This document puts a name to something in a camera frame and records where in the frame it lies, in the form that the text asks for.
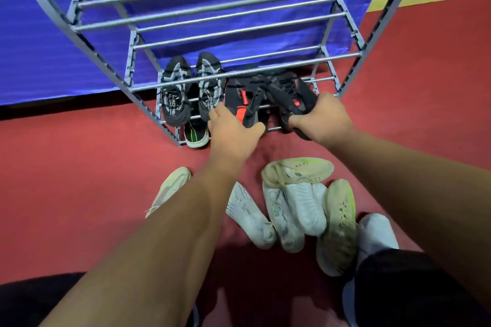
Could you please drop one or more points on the person's right hand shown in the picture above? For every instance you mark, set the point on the person's right hand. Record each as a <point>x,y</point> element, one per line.
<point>330,119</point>

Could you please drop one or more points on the person's left hand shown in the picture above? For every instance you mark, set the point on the person's left hand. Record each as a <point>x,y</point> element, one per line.
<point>232,139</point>

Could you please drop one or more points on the person's right thumb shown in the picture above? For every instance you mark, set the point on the person's right thumb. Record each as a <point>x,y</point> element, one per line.
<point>298,120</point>

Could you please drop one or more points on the person's left thumb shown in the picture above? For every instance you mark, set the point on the person's left thumb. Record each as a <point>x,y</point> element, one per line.
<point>256,129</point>

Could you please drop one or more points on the black shoe with red accents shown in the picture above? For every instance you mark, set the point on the black shoe with red accents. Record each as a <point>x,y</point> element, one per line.
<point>239,98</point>
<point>293,93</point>

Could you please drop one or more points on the person's left forearm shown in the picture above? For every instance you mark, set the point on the person's left forearm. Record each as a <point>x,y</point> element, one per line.
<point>153,254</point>

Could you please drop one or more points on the person's right forearm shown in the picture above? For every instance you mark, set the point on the person's right forearm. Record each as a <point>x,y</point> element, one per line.
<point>422,200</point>

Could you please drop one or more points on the black shoe with green sole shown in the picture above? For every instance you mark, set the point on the black shoe with green sole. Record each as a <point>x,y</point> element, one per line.
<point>196,135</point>

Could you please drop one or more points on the grey metal shoe rack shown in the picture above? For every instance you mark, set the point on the grey metal shoe rack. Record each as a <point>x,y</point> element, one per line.
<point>245,70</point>

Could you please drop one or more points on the black white patterned shoe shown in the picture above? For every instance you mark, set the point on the black white patterned shoe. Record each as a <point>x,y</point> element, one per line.
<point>210,89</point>
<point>175,100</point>

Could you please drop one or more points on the pile of white sneakers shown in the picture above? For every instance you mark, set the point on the pile of white sneakers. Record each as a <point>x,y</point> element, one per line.
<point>303,208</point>

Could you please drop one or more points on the person's white worn shoe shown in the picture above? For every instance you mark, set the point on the person's white worn shoe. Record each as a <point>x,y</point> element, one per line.
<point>376,233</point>

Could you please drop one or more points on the person's right leg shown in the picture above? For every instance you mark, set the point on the person's right leg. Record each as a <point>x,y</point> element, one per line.
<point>414,292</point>

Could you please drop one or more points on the person's leg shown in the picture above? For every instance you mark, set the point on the person's leg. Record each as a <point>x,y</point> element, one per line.
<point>414,292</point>
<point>34,300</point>

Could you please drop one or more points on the blue banner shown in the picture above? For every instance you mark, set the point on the blue banner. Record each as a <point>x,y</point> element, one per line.
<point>46,54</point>

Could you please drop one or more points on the person's left leg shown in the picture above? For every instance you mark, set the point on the person's left leg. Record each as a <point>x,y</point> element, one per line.
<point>34,300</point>

